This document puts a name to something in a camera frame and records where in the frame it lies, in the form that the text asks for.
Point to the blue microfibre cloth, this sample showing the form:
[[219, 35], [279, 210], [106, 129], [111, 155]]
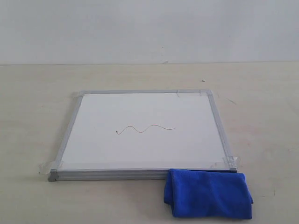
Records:
[[194, 194]]

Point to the white board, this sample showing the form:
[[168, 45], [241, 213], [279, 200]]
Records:
[[140, 135]]

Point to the clear tape back-right corner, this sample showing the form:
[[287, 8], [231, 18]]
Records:
[[191, 93]]

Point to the clear tape back-left corner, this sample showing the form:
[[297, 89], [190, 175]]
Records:
[[79, 94]]

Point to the clear tape front-right corner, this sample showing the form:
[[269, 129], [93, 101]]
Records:
[[230, 163]]

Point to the clear tape front-left corner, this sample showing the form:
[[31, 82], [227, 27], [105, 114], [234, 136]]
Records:
[[45, 168]]

